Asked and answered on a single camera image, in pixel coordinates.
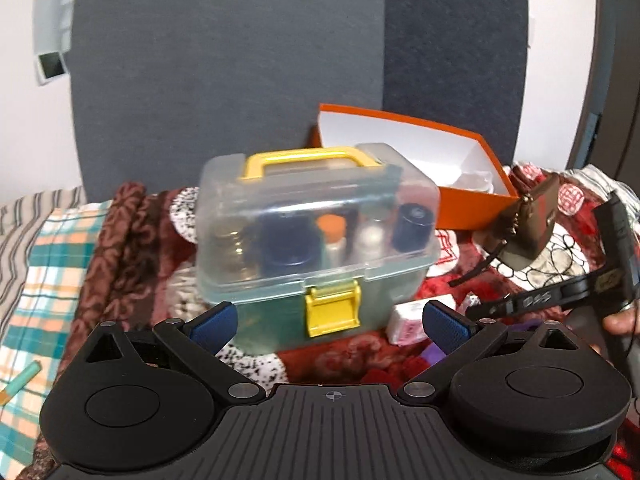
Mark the plaid bed sheet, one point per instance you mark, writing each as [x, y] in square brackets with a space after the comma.
[45, 270]

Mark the pink tissue packet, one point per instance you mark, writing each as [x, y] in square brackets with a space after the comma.
[410, 322]

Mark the dark door frame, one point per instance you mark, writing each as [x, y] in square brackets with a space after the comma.
[615, 60]

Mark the orange cap bottle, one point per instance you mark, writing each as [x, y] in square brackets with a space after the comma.
[332, 232]

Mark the white cap bottle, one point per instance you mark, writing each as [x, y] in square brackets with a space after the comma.
[370, 237]

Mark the large dark blue bottle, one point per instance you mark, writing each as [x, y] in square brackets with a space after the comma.
[290, 242]

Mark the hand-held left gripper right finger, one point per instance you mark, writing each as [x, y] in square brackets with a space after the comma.
[446, 327]

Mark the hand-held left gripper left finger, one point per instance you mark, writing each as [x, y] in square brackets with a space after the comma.
[216, 327]

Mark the glass jar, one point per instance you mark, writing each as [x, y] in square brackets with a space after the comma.
[232, 252]

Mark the red patterned blanket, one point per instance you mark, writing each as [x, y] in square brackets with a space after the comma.
[130, 250]

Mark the white wall fixture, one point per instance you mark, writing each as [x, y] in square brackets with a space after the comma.
[52, 35]

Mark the clear plastic wrapper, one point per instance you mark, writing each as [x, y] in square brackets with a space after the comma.
[470, 304]

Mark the small dark blue bottle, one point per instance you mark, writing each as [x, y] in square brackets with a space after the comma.
[412, 227]

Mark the green and orange marker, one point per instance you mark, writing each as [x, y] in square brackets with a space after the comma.
[22, 382]

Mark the clear plastic storage box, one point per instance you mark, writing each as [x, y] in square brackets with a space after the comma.
[270, 310]

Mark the person's right hand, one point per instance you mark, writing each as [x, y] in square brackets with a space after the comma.
[625, 322]

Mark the grey padded headboard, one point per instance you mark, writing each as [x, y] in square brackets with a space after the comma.
[225, 60]

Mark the orange cardboard box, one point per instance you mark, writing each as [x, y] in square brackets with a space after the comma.
[470, 210]

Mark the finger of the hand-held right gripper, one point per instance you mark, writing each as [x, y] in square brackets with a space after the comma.
[520, 304]

